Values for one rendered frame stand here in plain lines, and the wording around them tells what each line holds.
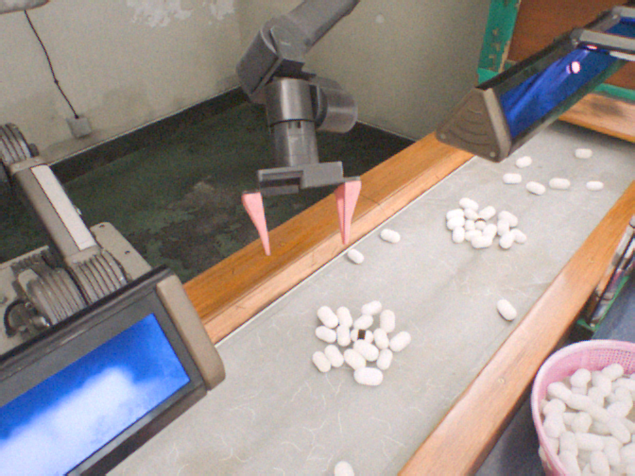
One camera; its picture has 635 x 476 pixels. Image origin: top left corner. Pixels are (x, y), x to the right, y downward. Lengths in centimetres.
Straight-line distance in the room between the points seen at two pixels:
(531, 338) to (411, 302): 18
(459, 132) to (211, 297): 43
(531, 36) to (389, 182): 55
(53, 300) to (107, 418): 53
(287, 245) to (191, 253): 125
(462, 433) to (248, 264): 40
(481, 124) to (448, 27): 186
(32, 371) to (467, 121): 43
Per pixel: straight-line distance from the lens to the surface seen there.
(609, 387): 77
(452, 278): 83
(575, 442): 70
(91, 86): 266
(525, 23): 136
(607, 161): 129
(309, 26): 74
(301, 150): 59
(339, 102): 65
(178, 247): 209
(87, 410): 28
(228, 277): 78
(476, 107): 53
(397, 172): 104
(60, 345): 27
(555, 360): 73
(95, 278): 81
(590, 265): 90
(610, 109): 128
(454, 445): 62
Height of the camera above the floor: 129
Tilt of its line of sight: 39 degrees down
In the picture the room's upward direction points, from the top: straight up
